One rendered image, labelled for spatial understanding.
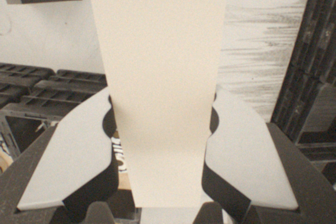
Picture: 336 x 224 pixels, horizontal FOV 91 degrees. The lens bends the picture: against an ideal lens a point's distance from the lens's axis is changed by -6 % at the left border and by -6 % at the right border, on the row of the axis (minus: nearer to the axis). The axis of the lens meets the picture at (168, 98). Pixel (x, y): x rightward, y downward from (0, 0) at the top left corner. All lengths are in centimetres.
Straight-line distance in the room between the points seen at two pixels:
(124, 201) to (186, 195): 52
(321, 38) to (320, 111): 45
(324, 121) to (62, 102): 136
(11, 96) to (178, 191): 43
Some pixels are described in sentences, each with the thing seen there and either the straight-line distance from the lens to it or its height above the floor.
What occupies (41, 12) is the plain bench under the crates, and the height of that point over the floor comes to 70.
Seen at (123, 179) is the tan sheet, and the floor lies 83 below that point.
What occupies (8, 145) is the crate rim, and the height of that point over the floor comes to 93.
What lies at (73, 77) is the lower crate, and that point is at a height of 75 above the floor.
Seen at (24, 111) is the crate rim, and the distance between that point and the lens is 43.
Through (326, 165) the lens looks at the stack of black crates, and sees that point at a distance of 153.
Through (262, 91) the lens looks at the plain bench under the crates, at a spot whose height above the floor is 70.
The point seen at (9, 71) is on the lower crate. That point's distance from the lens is 64.
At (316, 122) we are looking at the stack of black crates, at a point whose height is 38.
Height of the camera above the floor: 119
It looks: 60 degrees down
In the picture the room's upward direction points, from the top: 179 degrees counter-clockwise
